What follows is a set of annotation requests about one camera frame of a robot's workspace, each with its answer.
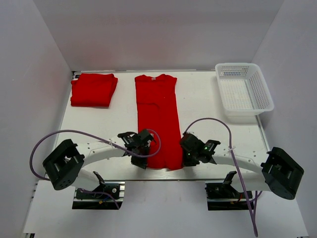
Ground red t shirt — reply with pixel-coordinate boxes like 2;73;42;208
70;73;118;108
135;74;183;170

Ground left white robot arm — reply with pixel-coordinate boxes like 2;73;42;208
43;129;163;198

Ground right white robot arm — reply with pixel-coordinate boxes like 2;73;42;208
180;133;304;200

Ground folded red t shirt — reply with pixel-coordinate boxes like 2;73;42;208
70;73;118;108

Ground white plastic basket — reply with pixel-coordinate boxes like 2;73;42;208
215;63;274;117

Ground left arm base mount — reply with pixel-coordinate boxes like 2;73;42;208
72;181;125;210

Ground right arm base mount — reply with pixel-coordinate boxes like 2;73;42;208
205;183;248;211

